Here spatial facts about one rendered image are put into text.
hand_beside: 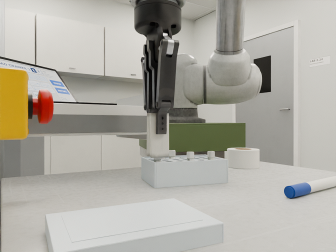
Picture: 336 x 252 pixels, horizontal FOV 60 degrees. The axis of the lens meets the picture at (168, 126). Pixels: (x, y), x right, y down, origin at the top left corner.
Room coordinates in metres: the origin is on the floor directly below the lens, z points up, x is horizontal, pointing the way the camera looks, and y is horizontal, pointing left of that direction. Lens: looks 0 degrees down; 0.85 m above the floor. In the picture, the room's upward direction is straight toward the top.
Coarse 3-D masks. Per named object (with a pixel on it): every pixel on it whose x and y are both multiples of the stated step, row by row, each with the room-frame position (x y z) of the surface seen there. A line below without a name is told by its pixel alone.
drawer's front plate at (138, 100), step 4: (132, 96) 0.77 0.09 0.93; (136, 96) 0.74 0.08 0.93; (140, 96) 0.72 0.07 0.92; (116, 100) 0.87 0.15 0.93; (120, 100) 0.84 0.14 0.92; (124, 100) 0.81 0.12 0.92; (128, 100) 0.79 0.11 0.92; (132, 100) 0.76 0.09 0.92; (136, 100) 0.74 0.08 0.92; (140, 100) 0.72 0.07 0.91; (120, 104) 0.84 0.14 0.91; (124, 104) 0.81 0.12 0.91; (128, 104) 0.79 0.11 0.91; (132, 104) 0.76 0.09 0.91; (136, 104) 0.74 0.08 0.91; (140, 104) 0.72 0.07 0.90; (120, 136) 0.84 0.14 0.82; (124, 136) 0.81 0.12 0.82; (128, 136) 0.79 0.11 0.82; (132, 136) 0.76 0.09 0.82; (136, 136) 0.74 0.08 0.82; (140, 136) 0.72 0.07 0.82; (144, 136) 0.70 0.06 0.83
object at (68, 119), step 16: (64, 112) 0.54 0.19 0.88; (80, 112) 0.56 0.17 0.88; (96, 112) 0.57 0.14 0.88; (112, 112) 0.59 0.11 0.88; (128, 112) 0.61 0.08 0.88; (144, 112) 0.62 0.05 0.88; (32, 128) 0.51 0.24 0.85; (48, 128) 0.53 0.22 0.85; (64, 128) 0.54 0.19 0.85; (80, 128) 0.55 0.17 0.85; (96, 128) 0.57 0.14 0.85; (112, 128) 0.59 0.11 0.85; (128, 128) 0.60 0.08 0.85; (144, 128) 0.62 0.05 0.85
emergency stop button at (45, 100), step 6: (42, 90) 0.33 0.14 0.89; (42, 96) 0.32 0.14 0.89; (48, 96) 0.32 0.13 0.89; (36, 102) 0.32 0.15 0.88; (42, 102) 0.32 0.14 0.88; (48, 102) 0.32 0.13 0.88; (36, 108) 0.32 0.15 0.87; (42, 108) 0.32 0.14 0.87; (48, 108) 0.32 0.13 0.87; (36, 114) 0.33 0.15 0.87; (42, 114) 0.32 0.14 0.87; (48, 114) 0.32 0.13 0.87; (42, 120) 0.33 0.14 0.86; (48, 120) 0.33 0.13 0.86
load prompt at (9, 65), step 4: (0, 60) 1.44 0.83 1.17; (0, 64) 1.42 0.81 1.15; (4, 64) 1.44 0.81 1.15; (8, 64) 1.47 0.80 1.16; (12, 64) 1.50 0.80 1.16; (16, 64) 1.52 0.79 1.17; (20, 64) 1.55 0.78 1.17; (20, 68) 1.53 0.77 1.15; (24, 68) 1.56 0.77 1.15; (28, 68) 1.59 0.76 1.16; (32, 68) 1.62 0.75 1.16; (36, 68) 1.65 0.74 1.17; (32, 72) 1.59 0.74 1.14; (36, 72) 1.62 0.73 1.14; (40, 72) 1.65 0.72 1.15
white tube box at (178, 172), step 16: (144, 160) 0.48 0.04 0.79; (176, 160) 0.48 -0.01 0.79; (208, 160) 0.46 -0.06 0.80; (224, 160) 0.47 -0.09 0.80; (144, 176) 0.48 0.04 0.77; (160, 176) 0.43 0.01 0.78; (176, 176) 0.44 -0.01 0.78; (192, 176) 0.45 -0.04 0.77; (208, 176) 0.46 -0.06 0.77; (224, 176) 0.47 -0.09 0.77
